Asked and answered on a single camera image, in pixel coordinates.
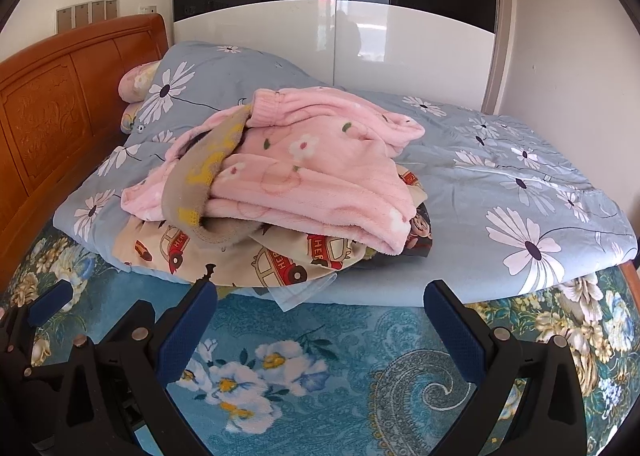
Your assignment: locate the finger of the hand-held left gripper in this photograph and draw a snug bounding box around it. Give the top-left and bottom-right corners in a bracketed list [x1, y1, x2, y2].
[0, 280, 77, 387]

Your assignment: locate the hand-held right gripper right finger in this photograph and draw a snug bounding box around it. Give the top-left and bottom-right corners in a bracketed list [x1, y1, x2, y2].
[424, 279, 588, 456]

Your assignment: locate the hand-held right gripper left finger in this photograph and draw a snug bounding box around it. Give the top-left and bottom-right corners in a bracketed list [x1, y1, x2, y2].
[65, 280, 219, 456]

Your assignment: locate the pink floral fleece garment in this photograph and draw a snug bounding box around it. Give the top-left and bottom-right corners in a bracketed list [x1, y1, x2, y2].
[121, 86, 426, 255]

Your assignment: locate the light blue sheet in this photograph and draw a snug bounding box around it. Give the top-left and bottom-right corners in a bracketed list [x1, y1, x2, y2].
[215, 276, 501, 309]

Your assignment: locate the dark cartoon print garment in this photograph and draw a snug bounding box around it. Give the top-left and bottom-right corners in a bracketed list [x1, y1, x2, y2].
[360, 201, 434, 262]

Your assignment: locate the cream car print cloth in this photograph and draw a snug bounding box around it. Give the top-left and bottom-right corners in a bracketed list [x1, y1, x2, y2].
[111, 163, 433, 313]

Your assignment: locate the teal floral blanket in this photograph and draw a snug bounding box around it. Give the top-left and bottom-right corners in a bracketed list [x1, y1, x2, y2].
[0, 223, 640, 456]

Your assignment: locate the blue daisy print quilt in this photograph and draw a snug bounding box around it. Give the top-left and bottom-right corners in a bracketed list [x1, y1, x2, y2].
[52, 40, 640, 309]

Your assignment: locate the pink floral pillow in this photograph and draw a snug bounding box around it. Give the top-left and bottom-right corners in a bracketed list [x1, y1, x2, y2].
[118, 61, 163, 103]
[119, 102, 148, 134]

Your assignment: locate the wooden bed headboard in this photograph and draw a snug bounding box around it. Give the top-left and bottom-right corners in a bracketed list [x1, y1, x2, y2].
[0, 13, 171, 277]

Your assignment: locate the white wardrobe with black stripe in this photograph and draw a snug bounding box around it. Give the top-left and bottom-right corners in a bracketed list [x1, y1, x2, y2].
[171, 0, 516, 114]

